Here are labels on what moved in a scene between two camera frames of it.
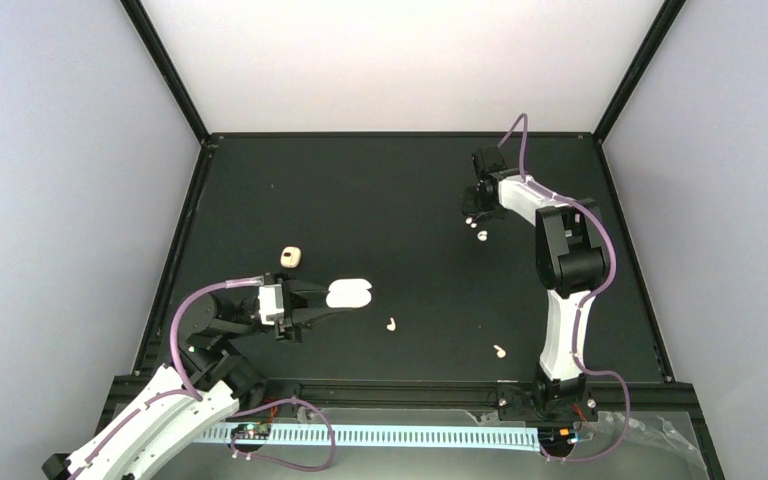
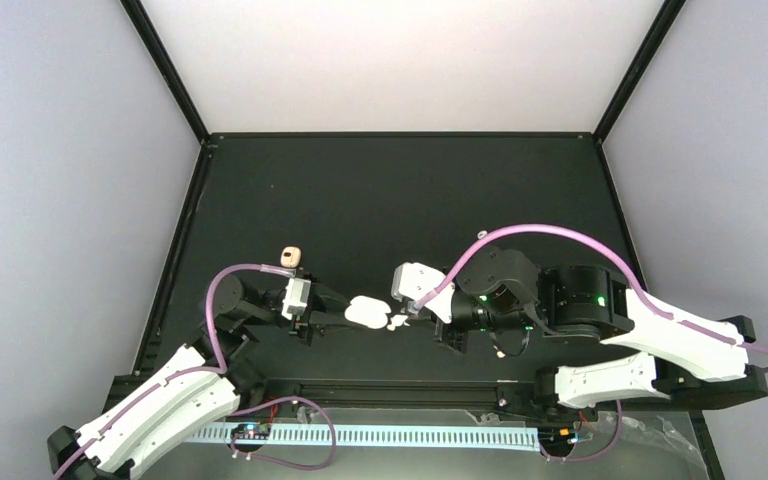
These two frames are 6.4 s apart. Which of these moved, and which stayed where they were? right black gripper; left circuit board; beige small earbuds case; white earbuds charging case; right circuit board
Moved: right black gripper; white earbuds charging case
Stayed: right circuit board; left circuit board; beige small earbuds case
